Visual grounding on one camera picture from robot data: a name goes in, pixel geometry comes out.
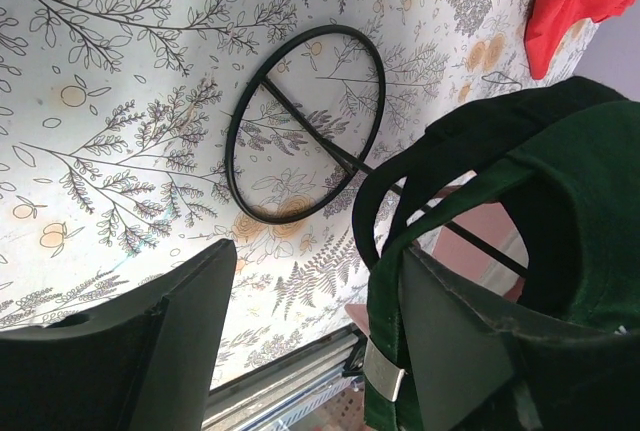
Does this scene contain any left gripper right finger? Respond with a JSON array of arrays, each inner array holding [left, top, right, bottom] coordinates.
[[400, 248, 639, 430]]

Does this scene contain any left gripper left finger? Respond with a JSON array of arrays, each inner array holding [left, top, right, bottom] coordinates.
[[1, 239, 236, 430]]

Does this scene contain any dark green baseball cap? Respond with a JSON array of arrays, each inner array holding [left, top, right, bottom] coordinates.
[[364, 100, 639, 430]]

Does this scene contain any black wire hat stand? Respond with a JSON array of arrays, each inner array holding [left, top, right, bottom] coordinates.
[[223, 24, 529, 277]]

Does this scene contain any floral table mat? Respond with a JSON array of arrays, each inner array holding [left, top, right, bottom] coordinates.
[[0, 0, 601, 392]]

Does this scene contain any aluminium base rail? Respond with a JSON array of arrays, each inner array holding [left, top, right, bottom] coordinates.
[[201, 325, 366, 430]]

